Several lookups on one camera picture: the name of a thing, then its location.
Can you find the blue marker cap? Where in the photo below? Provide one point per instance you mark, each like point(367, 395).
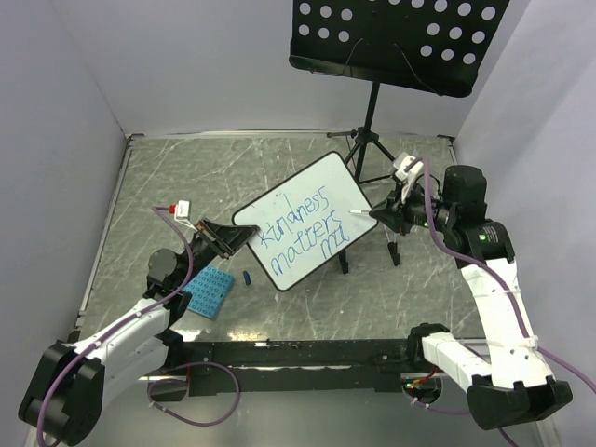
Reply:
point(247, 277)

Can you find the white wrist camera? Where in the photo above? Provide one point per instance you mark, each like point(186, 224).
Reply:
point(181, 212)
point(407, 168)

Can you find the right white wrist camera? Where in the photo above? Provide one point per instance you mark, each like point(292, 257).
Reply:
point(407, 168)

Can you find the black perforated music stand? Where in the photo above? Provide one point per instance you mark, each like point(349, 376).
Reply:
point(431, 46)

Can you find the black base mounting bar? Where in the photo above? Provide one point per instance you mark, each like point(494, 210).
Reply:
point(211, 368)

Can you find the blue studded building plate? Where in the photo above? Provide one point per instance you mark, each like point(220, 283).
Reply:
point(208, 289)

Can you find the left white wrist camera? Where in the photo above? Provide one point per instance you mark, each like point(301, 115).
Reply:
point(181, 212)

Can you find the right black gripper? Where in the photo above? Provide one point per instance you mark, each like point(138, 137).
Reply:
point(395, 214)

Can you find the white board with black frame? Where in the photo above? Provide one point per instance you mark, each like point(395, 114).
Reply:
point(305, 221)

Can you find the black whiteboard easel stand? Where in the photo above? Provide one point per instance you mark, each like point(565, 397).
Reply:
point(377, 248)

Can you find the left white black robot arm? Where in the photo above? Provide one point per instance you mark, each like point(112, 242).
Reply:
point(73, 383)

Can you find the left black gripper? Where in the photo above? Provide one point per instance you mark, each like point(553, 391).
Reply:
point(229, 237)

